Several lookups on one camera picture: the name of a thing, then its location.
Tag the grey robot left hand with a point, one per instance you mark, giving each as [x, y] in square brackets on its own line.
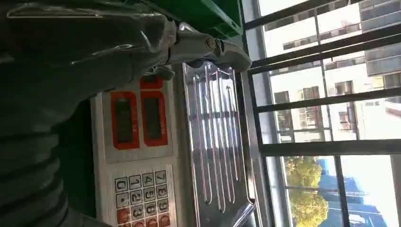
[94, 47]

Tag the white electronic weighing scale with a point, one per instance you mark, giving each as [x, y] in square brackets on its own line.
[137, 150]

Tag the green plastic crate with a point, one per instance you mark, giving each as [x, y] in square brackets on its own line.
[206, 15]

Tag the ribbed grey left arm sleeve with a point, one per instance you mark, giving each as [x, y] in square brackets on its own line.
[28, 181]

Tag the steel scale weighing pan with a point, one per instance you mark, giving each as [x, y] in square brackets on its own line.
[216, 141]

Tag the black window frame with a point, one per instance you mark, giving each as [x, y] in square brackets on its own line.
[329, 94]

